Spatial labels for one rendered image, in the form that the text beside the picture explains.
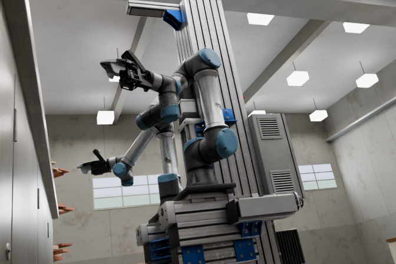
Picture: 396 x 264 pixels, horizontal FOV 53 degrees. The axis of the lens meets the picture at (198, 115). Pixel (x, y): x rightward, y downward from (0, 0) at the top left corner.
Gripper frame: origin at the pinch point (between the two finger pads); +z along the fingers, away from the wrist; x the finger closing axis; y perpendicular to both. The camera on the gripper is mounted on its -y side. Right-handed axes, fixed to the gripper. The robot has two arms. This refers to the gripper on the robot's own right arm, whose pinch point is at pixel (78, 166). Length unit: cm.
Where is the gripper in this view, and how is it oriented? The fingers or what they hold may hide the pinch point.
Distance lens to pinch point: 261.3
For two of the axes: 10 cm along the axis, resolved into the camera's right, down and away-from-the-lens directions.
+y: 1.7, 9.5, -2.6
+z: -9.8, 1.9, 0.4
